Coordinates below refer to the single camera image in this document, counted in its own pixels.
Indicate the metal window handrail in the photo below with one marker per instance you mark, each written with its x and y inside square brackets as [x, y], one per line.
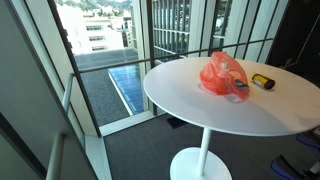
[68, 91]
[133, 62]

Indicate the white round pedestal table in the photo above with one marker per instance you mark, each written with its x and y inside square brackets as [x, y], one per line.
[204, 150]

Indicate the black floor plate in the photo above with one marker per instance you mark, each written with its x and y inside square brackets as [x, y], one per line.
[176, 122]

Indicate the blue mentos pack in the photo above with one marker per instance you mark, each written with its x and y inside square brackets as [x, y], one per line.
[240, 84]

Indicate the orange plastic bag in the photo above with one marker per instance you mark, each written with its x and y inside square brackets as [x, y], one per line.
[216, 78]

